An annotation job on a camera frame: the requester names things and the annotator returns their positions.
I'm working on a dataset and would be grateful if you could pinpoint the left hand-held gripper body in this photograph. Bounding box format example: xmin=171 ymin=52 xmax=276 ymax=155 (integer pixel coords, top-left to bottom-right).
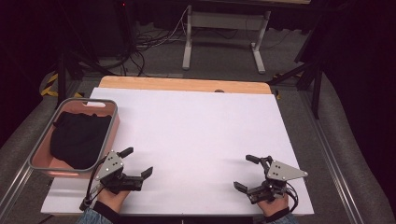
xmin=93 ymin=150 xmax=145 ymax=195

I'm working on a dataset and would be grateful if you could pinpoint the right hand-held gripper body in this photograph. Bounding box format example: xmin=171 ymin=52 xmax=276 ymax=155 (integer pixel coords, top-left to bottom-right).
xmin=247 ymin=157 xmax=309 ymax=205

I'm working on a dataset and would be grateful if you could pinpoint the person's left hand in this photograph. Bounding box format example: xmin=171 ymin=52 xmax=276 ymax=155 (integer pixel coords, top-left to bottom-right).
xmin=96 ymin=188 xmax=131 ymax=215

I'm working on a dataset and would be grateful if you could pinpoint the person's right hand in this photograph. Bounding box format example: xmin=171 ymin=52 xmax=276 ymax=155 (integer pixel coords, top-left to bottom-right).
xmin=256 ymin=194 xmax=290 ymax=217

